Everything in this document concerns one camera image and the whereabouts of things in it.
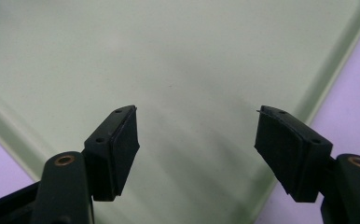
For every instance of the pale green tray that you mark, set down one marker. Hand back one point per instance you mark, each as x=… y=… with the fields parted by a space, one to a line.
x=168 y=62

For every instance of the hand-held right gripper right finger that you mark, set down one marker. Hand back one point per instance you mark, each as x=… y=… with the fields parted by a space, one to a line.
x=293 y=155

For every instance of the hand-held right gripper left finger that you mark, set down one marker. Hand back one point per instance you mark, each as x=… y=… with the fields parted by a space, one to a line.
x=113 y=155

